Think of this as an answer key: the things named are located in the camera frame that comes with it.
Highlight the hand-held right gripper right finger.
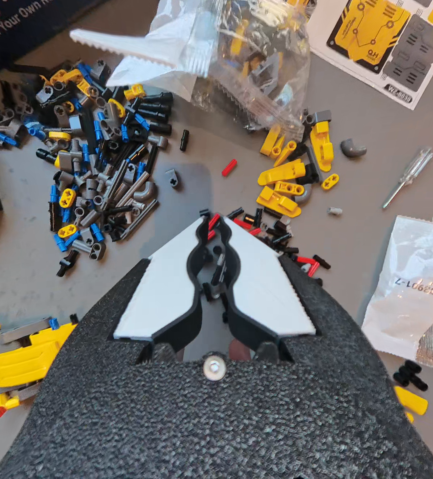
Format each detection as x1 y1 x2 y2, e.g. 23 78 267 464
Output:
224 217 319 354

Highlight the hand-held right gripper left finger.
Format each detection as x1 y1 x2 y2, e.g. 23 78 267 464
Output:
114 217 207 354

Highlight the pile of black red pins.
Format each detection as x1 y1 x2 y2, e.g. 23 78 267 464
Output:
198 206 333 289

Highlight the yellow and grey brick assembly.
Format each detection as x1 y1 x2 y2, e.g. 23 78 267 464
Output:
0 315 79 420

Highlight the grey desk with wooden edge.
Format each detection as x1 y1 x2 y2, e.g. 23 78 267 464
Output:
0 0 433 479

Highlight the pile of yellow angled beams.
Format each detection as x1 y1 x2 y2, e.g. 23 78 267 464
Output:
256 120 340 219

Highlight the large crumpled plastic bag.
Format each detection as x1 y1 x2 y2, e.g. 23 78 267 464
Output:
361 216 433 372

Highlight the pile of blue grey connectors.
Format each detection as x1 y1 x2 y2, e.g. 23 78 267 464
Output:
0 60 180 277

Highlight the grey curved piece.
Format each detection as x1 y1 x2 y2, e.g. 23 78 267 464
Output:
341 138 367 158

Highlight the yellow curved panel piece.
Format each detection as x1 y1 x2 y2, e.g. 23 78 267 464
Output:
395 386 429 423

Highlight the small metal rod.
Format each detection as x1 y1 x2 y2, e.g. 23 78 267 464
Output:
381 147 433 210

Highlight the clear plastic bag of parts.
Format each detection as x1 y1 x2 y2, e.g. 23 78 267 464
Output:
71 0 311 140

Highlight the printed parts sheet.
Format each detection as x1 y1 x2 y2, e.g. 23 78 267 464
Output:
307 0 433 111

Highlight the blue cardboard kit box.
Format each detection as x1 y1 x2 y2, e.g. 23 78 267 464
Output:
0 0 106 75

